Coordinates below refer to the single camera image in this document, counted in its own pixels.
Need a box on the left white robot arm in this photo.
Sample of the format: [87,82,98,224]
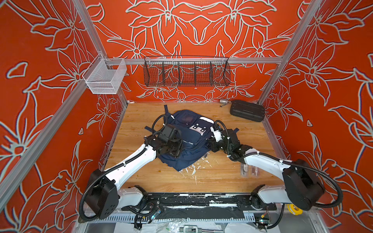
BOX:
[78,132,183,222]

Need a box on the black wire wall basket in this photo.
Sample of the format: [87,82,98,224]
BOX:
[143,55,232,87]

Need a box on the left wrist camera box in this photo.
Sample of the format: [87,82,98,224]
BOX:
[158,124,181,143]

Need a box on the black hard plastic case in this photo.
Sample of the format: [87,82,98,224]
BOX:
[230,100,265,122]

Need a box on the white wire wall basket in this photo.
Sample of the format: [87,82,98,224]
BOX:
[83,53,127,95]

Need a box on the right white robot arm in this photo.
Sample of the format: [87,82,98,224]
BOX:
[209,125,343,211]

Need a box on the yellow tape roll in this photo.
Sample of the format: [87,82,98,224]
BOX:
[287,204,303,216]

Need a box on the navy blue backpack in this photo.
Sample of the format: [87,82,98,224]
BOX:
[145,105,228,171]

